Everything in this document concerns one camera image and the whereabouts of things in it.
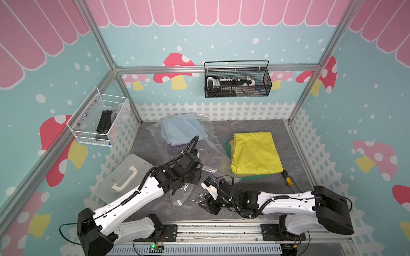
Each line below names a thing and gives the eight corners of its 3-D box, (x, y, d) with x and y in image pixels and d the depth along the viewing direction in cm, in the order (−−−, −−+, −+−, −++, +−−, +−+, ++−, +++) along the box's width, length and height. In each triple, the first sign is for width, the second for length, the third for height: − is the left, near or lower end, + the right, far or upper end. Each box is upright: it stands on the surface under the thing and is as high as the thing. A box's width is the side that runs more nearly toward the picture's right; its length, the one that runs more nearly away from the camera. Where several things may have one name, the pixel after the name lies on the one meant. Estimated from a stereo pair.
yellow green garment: (232, 180, 93) (234, 171, 84) (229, 143, 110) (230, 132, 101) (277, 180, 93) (284, 171, 84) (266, 143, 110) (271, 132, 101)
